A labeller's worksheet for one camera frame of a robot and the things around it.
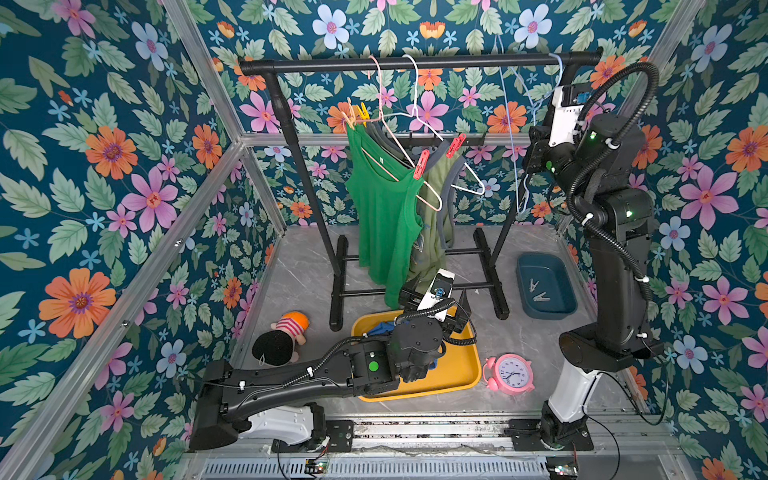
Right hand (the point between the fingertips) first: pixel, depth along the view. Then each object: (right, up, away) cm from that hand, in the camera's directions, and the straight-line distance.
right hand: (548, 120), depth 57 cm
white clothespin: (+18, -40, +42) cm, 61 cm away
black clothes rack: (-54, -22, +56) cm, 81 cm away
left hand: (-19, -32, +4) cm, 38 cm away
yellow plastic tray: (-13, -59, +28) cm, 66 cm away
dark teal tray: (+21, -37, +45) cm, 62 cm away
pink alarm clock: (+2, -60, +25) cm, 65 cm away
